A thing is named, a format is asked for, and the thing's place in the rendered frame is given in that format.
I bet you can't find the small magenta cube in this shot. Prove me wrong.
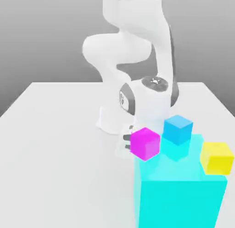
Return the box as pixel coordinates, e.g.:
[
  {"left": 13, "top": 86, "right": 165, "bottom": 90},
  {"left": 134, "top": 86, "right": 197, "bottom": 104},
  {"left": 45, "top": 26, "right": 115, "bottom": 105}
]
[{"left": 129, "top": 127, "right": 161, "bottom": 162}]

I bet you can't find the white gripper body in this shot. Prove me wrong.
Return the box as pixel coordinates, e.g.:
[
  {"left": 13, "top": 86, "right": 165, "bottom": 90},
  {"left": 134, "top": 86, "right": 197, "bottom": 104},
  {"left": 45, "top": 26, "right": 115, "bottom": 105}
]
[{"left": 115, "top": 138, "right": 136, "bottom": 159}]

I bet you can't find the small blue cube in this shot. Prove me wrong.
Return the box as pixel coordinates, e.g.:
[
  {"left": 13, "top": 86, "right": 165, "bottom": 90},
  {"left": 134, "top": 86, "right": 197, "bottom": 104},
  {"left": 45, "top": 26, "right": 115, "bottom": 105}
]
[{"left": 162, "top": 114, "right": 194, "bottom": 146}]

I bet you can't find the large cyan box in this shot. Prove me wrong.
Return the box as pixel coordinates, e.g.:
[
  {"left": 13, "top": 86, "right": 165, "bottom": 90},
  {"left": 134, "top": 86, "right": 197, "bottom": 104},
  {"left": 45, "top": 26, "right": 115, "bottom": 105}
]
[{"left": 133, "top": 133, "right": 229, "bottom": 228}]

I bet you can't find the small yellow cube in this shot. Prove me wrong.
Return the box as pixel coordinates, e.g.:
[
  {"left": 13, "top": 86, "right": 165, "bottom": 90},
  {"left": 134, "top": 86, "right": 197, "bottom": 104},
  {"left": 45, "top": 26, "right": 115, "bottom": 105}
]
[{"left": 200, "top": 142, "right": 235, "bottom": 176}]

